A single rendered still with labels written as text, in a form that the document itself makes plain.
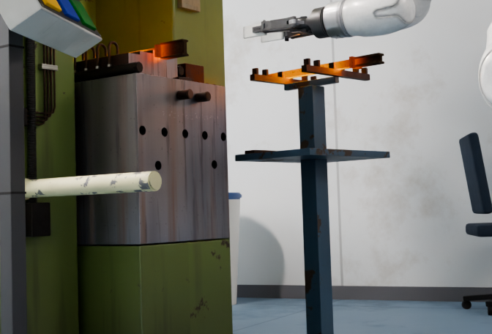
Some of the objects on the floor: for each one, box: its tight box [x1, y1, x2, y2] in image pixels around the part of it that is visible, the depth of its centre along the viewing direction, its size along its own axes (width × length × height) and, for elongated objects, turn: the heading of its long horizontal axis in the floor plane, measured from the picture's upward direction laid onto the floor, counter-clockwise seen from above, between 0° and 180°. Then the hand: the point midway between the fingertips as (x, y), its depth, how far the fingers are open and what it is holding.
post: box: [0, 14, 27, 334], centre depth 190 cm, size 4×4×108 cm
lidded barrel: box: [228, 193, 242, 305], centre depth 524 cm, size 56×54×66 cm
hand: (261, 33), depth 224 cm, fingers open, 7 cm apart
